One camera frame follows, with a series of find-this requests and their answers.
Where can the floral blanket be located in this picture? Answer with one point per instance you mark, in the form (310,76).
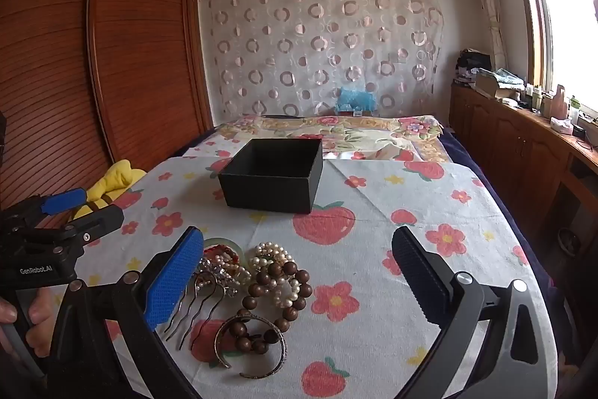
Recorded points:
(327,132)

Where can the person's left hand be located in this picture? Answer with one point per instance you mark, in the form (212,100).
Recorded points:
(39,310)

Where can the engraved metal cuff bangle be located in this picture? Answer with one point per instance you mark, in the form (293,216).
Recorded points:
(282,347)

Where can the long wooden cabinet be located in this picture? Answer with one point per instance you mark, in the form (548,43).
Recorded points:
(514,146)

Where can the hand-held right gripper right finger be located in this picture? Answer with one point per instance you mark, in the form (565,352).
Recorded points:
(416,275)

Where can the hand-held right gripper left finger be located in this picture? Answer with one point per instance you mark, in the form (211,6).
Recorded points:
(173,282)

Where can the yellow plush toy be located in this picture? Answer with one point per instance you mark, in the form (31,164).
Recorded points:
(117,179)

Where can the silver flower brooch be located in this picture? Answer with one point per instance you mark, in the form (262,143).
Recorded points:
(212,280)

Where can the brown wooden wardrobe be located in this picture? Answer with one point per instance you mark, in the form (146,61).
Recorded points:
(140,53)

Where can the blue plastic bag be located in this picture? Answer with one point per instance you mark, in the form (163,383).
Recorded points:
(355,100)

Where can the strawberry print bed sheet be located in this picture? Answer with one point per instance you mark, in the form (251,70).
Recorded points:
(373,193)

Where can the black cardboard box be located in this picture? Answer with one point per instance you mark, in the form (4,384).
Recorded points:
(266,193)

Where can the sheer circle-patterned cloth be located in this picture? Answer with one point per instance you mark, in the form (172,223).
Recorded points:
(303,29)

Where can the dark blue mattress cover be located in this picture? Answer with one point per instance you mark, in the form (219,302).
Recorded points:
(472,156)

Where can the white tissue pack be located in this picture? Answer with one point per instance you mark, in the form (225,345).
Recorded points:
(560,125)

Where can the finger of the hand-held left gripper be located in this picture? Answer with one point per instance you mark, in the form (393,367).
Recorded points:
(63,200)
(100,221)

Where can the pale green jade bangle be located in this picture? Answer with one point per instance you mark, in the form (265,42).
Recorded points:
(234,244)

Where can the wooden framed window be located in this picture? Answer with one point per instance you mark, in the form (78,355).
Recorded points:
(570,29)

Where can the dark pile of items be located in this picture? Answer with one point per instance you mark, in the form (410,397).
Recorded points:
(472,62)

